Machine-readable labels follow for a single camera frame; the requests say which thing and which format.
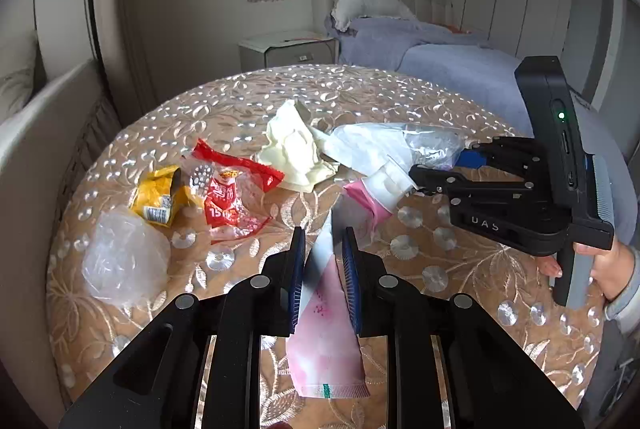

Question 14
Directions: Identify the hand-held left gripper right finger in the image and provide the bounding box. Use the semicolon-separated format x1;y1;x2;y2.
341;225;586;429

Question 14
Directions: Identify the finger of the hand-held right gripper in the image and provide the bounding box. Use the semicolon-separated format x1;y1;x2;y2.
456;135;546;182
408;163;538;201

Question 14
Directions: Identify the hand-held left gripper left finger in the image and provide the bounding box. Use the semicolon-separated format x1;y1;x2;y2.
57;225;307;429

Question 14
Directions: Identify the torn pink white wrapper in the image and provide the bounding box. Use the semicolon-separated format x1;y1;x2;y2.
342;159;421;227

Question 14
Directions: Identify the pink and white sachet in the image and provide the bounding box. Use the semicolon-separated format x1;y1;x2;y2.
286;202;371;400

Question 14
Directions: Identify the person's right forearm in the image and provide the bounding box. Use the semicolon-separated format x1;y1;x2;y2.
602;246;640;335

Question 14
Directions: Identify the person's right hand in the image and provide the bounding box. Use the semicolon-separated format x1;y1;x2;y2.
572;238;638;304

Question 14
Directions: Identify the clear bag with black print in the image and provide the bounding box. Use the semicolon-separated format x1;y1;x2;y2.
320;122;466;175

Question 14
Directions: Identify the red and clear wrapper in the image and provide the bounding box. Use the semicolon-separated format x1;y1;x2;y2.
190;138;286;244

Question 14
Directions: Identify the cream crumpled tissue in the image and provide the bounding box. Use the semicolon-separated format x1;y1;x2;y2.
257;99;341;194

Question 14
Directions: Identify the yellow snack wrapper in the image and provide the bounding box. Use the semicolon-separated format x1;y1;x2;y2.
129;165;203;227

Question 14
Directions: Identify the person's grey clothing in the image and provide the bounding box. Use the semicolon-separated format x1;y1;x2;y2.
582;324;640;415

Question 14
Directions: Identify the clear crumpled plastic wrapper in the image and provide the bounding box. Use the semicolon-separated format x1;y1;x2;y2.
81;205;172;310

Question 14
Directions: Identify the round patterned table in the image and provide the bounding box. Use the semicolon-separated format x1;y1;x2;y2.
45;64;608;429

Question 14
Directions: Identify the white bed pillow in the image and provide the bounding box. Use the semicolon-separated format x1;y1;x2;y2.
331;0;416;31

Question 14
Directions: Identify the white nightstand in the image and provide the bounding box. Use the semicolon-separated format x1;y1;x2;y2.
238;29;341;74

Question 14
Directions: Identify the beige cushion pillow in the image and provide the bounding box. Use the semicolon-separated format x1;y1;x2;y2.
0;42;41;120

